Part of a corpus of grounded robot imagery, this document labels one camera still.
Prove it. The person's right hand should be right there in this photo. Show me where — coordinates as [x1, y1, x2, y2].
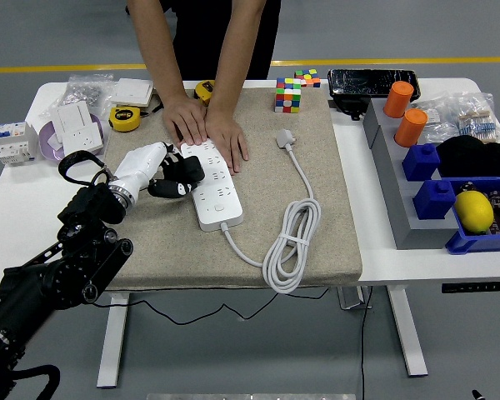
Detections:
[162, 93, 209, 148]

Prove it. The person's left hand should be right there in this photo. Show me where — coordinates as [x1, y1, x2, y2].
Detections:
[206, 108, 250, 175]

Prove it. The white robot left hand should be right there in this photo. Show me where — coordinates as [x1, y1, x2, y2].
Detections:
[109, 140, 196, 206]

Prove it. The black plug with cord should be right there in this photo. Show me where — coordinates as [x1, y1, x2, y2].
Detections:
[92, 155, 331, 328]

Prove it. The white power strip with cord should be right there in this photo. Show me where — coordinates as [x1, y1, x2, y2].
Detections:
[179, 127, 321, 294]

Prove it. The yellow tape measure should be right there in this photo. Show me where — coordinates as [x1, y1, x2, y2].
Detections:
[107, 101, 164, 133]
[193, 78, 217, 108]

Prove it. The multicoloured puzzle cube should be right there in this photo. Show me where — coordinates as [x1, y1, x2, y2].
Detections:
[273, 77, 303, 113]
[293, 68, 322, 89]

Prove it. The person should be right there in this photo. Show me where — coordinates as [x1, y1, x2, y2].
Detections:
[126, 0, 283, 83]

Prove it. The purple bowl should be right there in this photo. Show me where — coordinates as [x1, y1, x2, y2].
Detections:
[38, 112, 105, 163]

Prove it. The clear bag of screws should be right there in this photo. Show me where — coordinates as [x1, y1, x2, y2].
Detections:
[60, 73, 116, 110]

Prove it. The white table leg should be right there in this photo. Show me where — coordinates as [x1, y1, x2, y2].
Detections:
[96, 291, 130, 389]
[385, 286, 429, 378]

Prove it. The grey-brown mat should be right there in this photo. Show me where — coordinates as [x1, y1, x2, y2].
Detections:
[102, 86, 364, 292]

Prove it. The black table control panel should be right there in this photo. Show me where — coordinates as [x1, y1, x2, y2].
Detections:
[441, 281, 500, 295]

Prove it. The white circuit breaker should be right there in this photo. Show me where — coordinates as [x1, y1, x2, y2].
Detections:
[0, 120, 40, 168]

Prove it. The black glossy rectangular device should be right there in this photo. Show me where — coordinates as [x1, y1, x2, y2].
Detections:
[327, 68, 422, 101]

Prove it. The blue plastic bin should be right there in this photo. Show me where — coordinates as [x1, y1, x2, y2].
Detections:
[444, 174, 500, 255]

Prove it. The orange cylinder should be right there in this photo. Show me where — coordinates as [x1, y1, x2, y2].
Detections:
[394, 108, 429, 149]
[383, 81, 415, 119]

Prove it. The yellow lemon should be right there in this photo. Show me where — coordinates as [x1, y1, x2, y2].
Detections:
[453, 190, 496, 235]

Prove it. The grey stepped block holder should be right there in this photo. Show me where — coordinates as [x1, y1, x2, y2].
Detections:
[362, 98, 462, 251]

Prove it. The blue block with knob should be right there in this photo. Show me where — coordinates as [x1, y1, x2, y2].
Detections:
[412, 178, 458, 222]
[402, 143, 443, 183]

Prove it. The clear plastic bag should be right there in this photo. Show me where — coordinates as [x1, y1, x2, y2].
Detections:
[416, 98, 463, 146]

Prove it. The black cloth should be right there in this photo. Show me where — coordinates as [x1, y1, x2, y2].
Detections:
[435, 135, 500, 179]

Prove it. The clear bag of resistors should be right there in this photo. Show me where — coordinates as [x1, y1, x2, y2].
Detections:
[456, 92, 500, 143]

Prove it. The white wall socket panel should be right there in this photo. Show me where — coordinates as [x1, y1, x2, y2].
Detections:
[62, 122, 105, 158]

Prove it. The white wall switch panel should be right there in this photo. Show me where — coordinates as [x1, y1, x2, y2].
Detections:
[110, 77, 155, 108]
[51, 102, 93, 138]

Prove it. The black stand bracket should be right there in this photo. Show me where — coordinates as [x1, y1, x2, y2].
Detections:
[331, 94, 372, 122]

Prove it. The black hanging cable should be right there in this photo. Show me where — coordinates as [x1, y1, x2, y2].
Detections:
[359, 286, 374, 400]

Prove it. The grey metal bracket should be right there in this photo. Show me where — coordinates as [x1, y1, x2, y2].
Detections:
[337, 286, 373, 312]

